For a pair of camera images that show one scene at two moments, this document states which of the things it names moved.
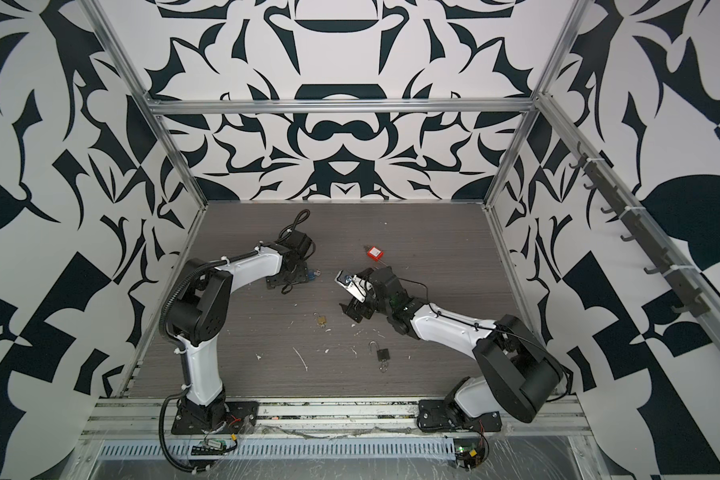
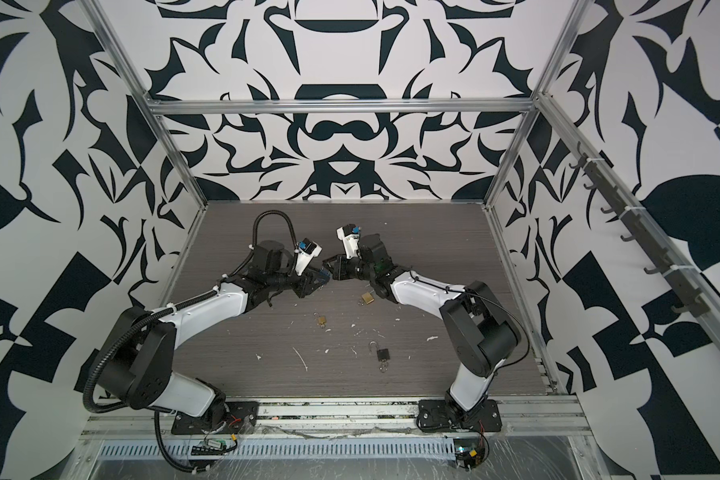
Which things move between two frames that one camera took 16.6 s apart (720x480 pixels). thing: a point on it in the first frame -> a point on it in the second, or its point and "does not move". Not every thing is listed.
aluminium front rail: [150, 418] does not move
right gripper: [355, 307] -> [341, 268]
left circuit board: [207, 447] does not move
